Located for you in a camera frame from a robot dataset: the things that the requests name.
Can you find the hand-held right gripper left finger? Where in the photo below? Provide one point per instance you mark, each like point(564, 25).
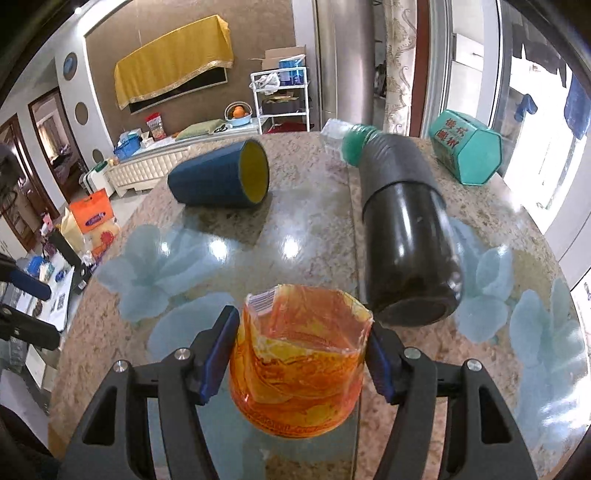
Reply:
point(217, 355)

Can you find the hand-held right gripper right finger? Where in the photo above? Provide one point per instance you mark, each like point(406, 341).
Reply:
point(379, 364)

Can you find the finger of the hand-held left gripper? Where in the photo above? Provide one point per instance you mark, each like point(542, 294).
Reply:
point(27, 284)
point(32, 330)

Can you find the orange plastic snack bag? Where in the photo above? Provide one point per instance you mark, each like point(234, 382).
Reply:
point(295, 369)

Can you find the blue cup yellow inside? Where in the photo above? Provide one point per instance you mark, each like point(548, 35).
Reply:
point(207, 177)

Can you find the orange yellow packet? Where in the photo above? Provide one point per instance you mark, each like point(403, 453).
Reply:
point(105, 237)

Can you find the orange paper bag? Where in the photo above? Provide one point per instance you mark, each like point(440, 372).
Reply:
point(92, 212)

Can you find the white appliance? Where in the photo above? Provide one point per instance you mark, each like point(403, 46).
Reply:
point(98, 177)

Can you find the black cylindrical flask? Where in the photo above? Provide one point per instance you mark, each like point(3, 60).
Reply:
point(406, 230)

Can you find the blue plastic basket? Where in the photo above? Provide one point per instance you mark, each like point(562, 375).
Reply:
point(127, 148)

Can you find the white low cabinet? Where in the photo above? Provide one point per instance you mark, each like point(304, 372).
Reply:
point(147, 166)

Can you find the red lid snack jar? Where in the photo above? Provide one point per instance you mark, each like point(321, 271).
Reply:
point(156, 127)

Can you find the clear plastic bottle green cap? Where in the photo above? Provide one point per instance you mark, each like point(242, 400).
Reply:
point(355, 143)

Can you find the green pillow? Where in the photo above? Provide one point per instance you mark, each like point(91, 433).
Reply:
point(201, 129)

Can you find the green hexagonal box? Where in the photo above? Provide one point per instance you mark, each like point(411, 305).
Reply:
point(466, 147)

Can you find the fruit basket with oranges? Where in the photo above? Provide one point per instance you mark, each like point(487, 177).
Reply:
point(238, 115)

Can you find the black television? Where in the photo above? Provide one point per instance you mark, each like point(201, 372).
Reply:
point(184, 90)

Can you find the white shelf rack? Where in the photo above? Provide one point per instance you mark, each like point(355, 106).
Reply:
point(302, 106)

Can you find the yellow fringed cloth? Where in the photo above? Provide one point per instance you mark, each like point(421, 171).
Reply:
point(171, 60)

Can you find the white plastic bag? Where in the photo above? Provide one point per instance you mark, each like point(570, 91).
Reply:
point(268, 82)

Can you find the blue and white package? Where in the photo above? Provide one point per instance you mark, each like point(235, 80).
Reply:
point(293, 71)

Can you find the patterned curtain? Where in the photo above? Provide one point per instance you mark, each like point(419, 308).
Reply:
point(398, 69)

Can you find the cardboard box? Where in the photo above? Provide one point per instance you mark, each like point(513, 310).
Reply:
point(270, 57)

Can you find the blue hanging garment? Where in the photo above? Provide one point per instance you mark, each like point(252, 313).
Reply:
point(578, 108)

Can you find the dark hanging clothes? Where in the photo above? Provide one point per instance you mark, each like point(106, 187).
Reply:
point(542, 53)

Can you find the wooden door frame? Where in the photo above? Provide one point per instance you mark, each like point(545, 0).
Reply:
point(33, 138)

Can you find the round wall plate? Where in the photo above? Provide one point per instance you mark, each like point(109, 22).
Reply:
point(81, 113)
point(70, 65)

